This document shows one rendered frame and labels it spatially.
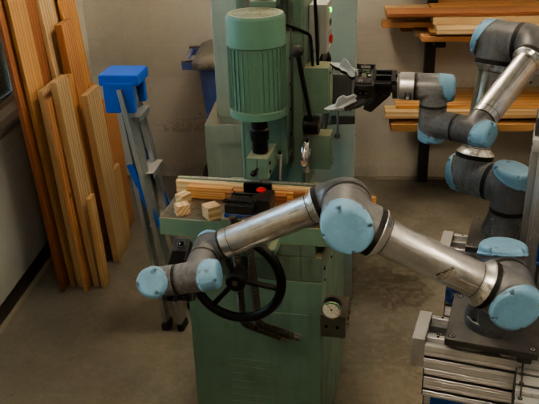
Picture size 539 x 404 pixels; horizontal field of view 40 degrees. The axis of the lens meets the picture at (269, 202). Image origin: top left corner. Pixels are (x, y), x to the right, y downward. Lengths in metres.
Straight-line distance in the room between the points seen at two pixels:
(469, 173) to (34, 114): 1.98
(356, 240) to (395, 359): 1.61
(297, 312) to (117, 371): 1.07
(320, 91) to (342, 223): 0.88
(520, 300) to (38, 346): 2.28
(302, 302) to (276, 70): 0.73
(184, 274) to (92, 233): 1.90
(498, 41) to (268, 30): 0.68
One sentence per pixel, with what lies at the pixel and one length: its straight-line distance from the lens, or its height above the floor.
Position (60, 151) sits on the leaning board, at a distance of 3.47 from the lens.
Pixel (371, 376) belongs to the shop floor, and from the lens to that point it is 3.08.
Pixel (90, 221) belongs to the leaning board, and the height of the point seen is 0.37.
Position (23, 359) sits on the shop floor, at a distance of 3.38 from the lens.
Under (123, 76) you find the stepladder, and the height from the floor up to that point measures 1.16.
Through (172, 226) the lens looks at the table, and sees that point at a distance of 2.32.
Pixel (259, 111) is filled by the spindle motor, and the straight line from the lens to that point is 2.18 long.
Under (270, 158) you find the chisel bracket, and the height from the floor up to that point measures 1.06.
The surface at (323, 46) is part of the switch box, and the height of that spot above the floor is 1.34.
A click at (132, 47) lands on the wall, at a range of 4.70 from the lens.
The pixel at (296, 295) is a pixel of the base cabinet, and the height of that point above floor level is 0.66.
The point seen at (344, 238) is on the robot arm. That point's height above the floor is 1.16.
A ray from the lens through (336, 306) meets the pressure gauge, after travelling 2.26.
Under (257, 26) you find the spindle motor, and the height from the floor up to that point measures 1.48.
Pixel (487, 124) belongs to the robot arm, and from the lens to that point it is 2.00.
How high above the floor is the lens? 1.91
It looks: 25 degrees down
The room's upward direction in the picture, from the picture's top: 2 degrees counter-clockwise
